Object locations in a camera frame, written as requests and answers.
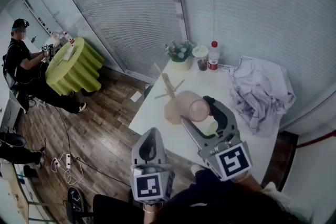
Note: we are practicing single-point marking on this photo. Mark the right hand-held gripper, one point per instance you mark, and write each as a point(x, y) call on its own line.
point(231, 162)

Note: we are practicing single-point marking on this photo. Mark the pink translucent cup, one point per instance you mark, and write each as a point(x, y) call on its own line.
point(187, 105)

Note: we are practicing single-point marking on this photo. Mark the plastic cup with dark drink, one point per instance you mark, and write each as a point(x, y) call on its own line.
point(202, 63)

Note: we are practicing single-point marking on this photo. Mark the black office chair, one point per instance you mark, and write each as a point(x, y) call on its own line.
point(110, 207)

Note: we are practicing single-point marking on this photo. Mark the person's dark trousers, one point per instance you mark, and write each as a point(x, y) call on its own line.
point(210, 191)

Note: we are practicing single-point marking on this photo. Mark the potted flowers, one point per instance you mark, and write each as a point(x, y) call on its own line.
point(181, 53)

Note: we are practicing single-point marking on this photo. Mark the person's right forearm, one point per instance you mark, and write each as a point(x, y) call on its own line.
point(249, 183)

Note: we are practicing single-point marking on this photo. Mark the wooden board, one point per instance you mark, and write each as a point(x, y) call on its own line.
point(13, 191)

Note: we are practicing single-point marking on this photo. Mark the red-capped plastic bottle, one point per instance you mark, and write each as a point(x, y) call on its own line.
point(214, 59)

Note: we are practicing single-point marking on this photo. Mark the black wheeled chair base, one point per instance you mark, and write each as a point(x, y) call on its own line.
point(74, 198)

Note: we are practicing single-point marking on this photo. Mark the white side table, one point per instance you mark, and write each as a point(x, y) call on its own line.
point(52, 40)

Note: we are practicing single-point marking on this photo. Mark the green tablecloth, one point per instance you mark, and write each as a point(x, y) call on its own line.
point(76, 70)

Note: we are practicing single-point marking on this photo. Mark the small red-label bottle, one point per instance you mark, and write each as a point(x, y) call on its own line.
point(69, 38)

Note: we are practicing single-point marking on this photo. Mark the person's white sleeve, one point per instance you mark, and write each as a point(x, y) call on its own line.
point(283, 202)

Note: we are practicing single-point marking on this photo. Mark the red coat rack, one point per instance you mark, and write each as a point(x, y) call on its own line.
point(320, 139)

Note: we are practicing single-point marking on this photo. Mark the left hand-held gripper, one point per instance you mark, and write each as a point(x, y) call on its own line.
point(149, 186)

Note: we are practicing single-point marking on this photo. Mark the crumpled white shirt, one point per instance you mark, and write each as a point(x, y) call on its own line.
point(262, 91)

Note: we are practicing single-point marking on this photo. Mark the grey window blinds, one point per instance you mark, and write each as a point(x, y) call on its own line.
point(262, 8)
point(126, 8)

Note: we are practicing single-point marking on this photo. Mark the pale green cup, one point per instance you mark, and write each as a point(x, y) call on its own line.
point(212, 129)

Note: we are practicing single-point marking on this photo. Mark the person's left forearm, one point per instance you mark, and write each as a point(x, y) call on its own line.
point(149, 216)

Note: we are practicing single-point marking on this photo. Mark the person's white shoe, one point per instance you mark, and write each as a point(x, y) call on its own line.
point(196, 168)

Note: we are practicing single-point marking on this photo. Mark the wooden cup stand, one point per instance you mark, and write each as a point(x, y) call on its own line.
point(170, 112)

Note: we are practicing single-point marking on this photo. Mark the white power strip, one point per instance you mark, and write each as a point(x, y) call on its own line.
point(68, 161)
point(55, 163)

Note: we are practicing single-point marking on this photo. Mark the black round table base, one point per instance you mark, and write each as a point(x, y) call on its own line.
point(89, 92)

